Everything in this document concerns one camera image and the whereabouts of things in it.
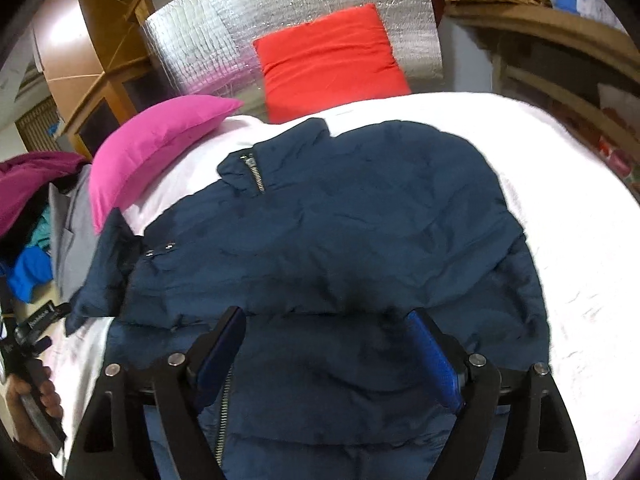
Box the magenta garment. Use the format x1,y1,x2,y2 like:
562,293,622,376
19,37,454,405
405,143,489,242
0,152,90,238

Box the grey garment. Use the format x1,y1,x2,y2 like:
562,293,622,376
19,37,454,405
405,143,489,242
47,164,103,301

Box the navy padded jacket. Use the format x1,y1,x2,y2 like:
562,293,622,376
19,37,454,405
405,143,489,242
65,117,553,480

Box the white textured blanket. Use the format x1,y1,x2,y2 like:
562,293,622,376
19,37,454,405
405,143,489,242
47,91,640,480

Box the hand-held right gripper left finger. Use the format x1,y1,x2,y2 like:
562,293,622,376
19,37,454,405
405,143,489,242
62,306,247,480

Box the red pillow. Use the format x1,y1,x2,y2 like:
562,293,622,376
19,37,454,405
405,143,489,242
252,3,413,123

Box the pink pillow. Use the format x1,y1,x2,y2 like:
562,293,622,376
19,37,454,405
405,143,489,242
88,94,245,235

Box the wooden shelf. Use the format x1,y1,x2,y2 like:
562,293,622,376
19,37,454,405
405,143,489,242
442,2,640,196

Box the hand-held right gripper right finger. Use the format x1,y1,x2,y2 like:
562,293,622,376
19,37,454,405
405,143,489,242
400,308,588,480

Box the blue garment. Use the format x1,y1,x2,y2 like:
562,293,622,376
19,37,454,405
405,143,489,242
11,247,55,303

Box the silver foil insulation sheet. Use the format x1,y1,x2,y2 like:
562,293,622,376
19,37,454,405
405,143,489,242
139,0,446,118

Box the teal garment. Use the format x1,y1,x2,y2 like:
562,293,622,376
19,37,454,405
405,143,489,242
27,207,53,251

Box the wooden cabinet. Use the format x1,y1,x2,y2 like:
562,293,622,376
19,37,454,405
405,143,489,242
32,0,201,158

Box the person's left hand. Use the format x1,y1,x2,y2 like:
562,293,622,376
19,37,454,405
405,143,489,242
5,364,65,453

